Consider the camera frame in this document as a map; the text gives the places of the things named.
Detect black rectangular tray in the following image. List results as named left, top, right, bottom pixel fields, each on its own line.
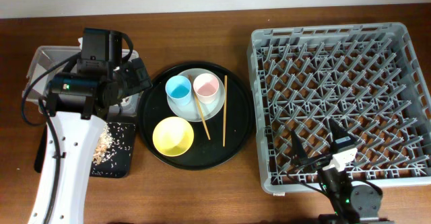
left=33, top=121, right=137, bottom=179

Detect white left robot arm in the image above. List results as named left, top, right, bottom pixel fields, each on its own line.
left=22, top=54, right=152, bottom=223

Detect blue cup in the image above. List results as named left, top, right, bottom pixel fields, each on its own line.
left=165, top=75, right=191, bottom=106

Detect grey plate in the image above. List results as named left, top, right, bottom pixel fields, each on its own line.
left=166, top=68, right=225, bottom=122

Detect food scraps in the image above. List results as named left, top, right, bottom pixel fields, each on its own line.
left=91, top=122, right=134, bottom=176

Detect grey dishwasher rack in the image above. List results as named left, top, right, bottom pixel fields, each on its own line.
left=247, top=22, right=430, bottom=196

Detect pink cup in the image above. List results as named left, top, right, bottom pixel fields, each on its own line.
left=193, top=73, right=220, bottom=104

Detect wooden chopstick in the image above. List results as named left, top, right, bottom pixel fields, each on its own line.
left=222, top=75, right=228, bottom=147
left=187, top=75, right=211, bottom=140

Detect yellow bowl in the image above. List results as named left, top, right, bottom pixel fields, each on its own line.
left=152, top=116, right=195, bottom=157

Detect round black serving tray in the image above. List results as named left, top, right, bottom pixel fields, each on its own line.
left=137, top=61, right=255, bottom=170

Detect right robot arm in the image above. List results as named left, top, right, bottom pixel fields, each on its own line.
left=286, top=118, right=392, bottom=223

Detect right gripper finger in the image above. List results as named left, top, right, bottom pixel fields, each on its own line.
left=329, top=118, right=356, bottom=149
left=290, top=130, right=308, bottom=160

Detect clear plastic waste bin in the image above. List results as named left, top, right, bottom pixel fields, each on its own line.
left=25, top=46, right=140, bottom=116

